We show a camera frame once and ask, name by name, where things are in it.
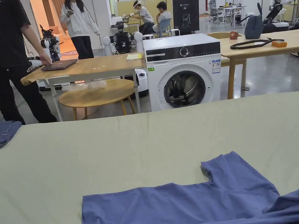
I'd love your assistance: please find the round wooden low table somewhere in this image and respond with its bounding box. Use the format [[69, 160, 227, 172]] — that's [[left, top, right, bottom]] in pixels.
[[57, 76, 138, 124]]

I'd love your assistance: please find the bed with pale green sheet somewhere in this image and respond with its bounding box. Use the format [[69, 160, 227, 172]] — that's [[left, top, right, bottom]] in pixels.
[[0, 87, 299, 224]]

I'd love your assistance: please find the light wooden table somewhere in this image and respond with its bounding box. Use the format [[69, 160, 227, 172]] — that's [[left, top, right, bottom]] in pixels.
[[205, 7, 299, 102]]

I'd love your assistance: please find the long wooden folding table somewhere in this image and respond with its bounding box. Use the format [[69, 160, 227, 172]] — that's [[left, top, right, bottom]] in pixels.
[[19, 49, 153, 129]]

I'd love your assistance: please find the white washing machine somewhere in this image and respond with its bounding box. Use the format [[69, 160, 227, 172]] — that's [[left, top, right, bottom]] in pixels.
[[142, 30, 229, 112]]

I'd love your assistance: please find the dark blue shirt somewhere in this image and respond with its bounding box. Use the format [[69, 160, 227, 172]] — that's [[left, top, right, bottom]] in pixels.
[[0, 141, 299, 224]]

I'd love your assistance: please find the black standing banner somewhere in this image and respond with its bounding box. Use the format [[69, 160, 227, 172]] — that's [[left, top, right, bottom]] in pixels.
[[170, 0, 205, 34]]

